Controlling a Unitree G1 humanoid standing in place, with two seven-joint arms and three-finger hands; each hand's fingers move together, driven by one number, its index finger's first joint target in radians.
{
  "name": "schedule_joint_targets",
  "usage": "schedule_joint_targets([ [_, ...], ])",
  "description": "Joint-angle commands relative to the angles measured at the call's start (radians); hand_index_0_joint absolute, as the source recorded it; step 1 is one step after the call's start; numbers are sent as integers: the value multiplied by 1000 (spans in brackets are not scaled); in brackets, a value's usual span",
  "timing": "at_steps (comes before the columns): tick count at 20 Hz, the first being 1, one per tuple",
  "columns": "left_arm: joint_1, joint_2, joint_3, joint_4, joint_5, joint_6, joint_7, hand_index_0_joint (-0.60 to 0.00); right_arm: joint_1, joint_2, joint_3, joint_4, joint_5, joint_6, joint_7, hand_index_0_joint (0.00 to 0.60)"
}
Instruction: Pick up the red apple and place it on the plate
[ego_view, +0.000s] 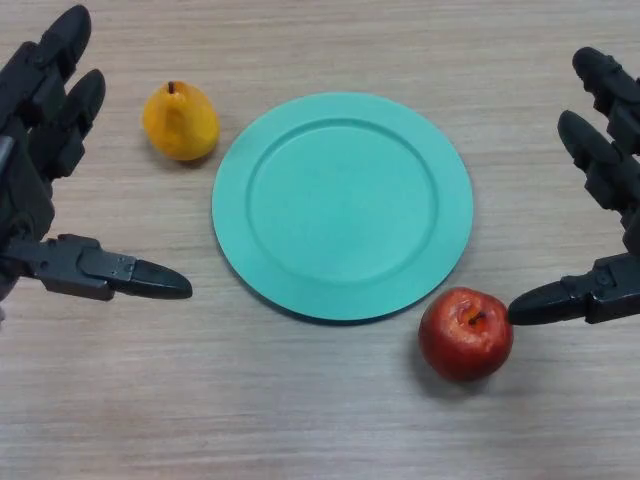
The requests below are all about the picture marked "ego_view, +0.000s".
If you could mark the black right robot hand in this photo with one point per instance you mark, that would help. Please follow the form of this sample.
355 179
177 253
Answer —
622 190

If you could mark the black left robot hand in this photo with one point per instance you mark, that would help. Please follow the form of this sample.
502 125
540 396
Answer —
30 150

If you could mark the red apple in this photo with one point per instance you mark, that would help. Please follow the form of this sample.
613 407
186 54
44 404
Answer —
462 345

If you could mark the green round plate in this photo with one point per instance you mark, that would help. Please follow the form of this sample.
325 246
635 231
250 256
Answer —
342 210

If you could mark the yellow pear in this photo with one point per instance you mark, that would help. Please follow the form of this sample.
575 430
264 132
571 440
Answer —
182 125

